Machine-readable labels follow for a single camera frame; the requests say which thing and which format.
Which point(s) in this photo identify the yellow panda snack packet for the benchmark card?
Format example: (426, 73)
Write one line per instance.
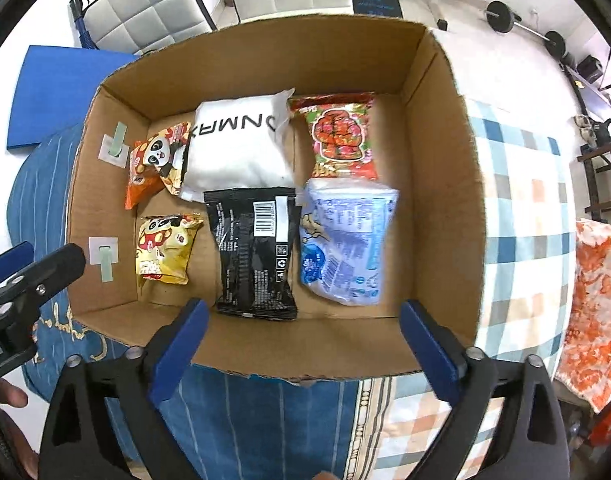
(168, 252)

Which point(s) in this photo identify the red snack packet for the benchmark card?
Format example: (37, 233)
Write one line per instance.
(343, 137)

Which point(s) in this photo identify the black snack packet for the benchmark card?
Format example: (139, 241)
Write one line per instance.
(255, 255)

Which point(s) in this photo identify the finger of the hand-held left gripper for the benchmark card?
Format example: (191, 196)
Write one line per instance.
(7, 262)
(52, 270)

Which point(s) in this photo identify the plaid bed sheet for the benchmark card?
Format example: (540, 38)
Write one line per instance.
(525, 220)

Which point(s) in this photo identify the black exercise machine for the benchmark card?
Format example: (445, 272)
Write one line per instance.
(610, 87)

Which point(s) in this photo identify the pair of pale shoes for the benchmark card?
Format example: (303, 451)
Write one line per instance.
(583, 130)

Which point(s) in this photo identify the blue striped blanket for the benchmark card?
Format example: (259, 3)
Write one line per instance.
(265, 420)

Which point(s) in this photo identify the white sticker with green tab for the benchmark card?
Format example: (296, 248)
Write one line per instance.
(104, 255)
(116, 147)

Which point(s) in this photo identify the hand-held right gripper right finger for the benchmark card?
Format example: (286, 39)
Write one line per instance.
(430, 347)

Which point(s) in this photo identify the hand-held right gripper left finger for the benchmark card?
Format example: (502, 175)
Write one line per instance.
(180, 350)

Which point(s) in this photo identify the dark wooden chair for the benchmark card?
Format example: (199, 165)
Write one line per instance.
(605, 180)

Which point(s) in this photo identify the white soft pouch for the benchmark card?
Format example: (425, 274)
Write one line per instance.
(235, 155)

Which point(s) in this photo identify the short barbell with black plates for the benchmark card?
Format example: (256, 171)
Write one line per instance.
(528, 25)

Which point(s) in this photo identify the blue foam mat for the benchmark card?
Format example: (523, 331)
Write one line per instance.
(60, 95)

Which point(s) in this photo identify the blue white snack packet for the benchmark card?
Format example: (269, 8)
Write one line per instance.
(343, 245)

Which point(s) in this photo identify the cardboard box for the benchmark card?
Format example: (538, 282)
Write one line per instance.
(435, 200)

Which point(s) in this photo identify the person's left hand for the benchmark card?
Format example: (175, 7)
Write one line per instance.
(12, 394)

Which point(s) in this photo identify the orange floral blanket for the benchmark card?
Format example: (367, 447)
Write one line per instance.
(598, 320)

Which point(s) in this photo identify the black blue racket bag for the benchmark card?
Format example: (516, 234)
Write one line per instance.
(81, 20)

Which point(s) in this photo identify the orange panda snack packet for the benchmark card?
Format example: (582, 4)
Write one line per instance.
(153, 162)

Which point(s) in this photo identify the black speaker box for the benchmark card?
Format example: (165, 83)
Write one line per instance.
(589, 69)

